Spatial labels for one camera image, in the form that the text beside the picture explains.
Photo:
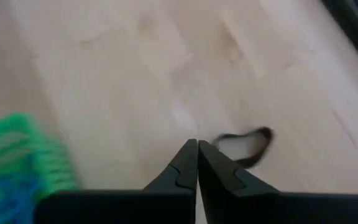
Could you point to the black rubber band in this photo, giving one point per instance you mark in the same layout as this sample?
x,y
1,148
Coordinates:
x,y
267,137

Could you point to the green plastic basket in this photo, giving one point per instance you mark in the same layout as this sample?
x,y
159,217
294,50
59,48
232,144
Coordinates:
x,y
17,140

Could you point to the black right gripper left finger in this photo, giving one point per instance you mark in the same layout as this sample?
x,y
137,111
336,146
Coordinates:
x,y
154,205

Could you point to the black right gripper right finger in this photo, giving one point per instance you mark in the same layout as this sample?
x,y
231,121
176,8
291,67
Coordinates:
x,y
259,208

